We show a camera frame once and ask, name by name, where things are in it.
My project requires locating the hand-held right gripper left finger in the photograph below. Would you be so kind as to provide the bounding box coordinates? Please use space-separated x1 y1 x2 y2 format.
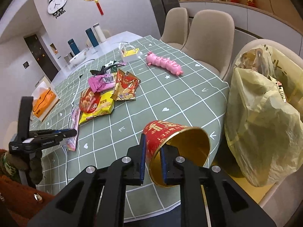
27 134 146 227

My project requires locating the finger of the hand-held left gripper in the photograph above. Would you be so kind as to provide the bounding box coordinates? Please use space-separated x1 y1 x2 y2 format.
30 134 77 141
29 129 77 137

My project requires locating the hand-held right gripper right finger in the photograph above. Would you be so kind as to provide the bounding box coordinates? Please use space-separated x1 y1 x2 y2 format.
160 144 277 227

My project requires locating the red gold paper cup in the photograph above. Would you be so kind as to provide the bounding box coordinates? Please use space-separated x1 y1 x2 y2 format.
142 120 211 188

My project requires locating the yellow snack bag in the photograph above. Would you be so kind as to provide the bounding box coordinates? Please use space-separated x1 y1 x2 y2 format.
79 87 116 125

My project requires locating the pink snack wrapper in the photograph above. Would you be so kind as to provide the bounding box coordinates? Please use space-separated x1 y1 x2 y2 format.
88 73 117 93

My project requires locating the yellow plastic bag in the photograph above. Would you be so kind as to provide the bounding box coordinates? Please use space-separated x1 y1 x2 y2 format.
224 44 303 188

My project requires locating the person's left hand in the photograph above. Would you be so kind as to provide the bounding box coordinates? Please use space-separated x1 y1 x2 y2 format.
0 149 44 185

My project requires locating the pale pink clear wrapper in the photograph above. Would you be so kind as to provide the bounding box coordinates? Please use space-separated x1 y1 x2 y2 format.
67 106 80 152

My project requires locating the orange tissue box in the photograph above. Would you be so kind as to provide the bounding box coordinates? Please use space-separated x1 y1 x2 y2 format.
31 80 60 123

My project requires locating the person's rust sweater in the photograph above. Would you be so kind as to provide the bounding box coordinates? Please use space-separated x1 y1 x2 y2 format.
0 173 55 227

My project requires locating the dark door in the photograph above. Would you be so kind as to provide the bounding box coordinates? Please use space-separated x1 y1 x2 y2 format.
24 34 59 81

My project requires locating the red gold snack bag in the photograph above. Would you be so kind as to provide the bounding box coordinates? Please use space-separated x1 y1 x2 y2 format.
113 69 141 101

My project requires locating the white bowl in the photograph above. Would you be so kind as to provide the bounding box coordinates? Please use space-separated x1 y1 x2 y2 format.
69 51 87 66

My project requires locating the black green wrapper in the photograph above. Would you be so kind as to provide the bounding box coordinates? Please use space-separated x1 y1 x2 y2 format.
91 61 126 76

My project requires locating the small blue thermos bottle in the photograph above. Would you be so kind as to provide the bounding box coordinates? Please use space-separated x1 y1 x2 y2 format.
68 39 80 56

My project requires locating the pink caterpillar toy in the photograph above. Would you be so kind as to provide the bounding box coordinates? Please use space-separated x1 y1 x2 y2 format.
145 51 184 76

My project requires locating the tall blue thermos bottle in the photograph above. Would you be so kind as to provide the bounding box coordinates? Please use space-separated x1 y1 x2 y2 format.
85 28 99 48

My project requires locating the white yellow small box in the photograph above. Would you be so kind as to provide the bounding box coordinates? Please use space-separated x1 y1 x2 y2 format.
118 43 142 63

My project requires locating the white thermos bottle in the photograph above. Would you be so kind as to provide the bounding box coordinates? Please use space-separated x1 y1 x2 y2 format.
93 23 106 44

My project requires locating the beige chair with cushion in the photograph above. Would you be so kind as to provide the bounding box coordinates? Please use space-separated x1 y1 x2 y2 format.
226 39 303 210

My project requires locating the white cabinet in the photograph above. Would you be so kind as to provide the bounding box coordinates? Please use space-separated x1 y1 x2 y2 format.
179 1 303 59

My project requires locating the panda wall clock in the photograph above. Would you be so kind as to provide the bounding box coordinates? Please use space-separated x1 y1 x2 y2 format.
47 0 68 19

